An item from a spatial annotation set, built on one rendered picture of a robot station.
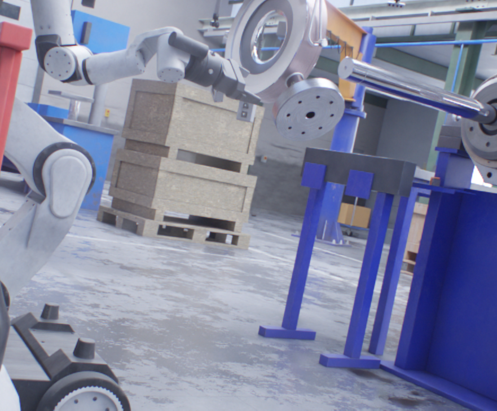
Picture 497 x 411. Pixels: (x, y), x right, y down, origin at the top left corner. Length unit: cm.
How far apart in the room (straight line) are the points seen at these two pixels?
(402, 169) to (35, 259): 175
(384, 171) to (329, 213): 773
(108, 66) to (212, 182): 532
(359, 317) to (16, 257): 178
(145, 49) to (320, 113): 52
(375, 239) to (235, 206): 425
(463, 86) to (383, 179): 847
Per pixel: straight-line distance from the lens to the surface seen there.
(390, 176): 330
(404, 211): 374
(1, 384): 92
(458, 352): 351
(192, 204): 714
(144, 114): 729
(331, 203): 1103
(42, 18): 205
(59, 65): 201
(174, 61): 193
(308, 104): 219
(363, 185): 338
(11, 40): 87
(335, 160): 355
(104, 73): 200
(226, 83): 202
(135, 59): 197
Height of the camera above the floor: 68
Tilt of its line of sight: 2 degrees down
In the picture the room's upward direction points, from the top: 12 degrees clockwise
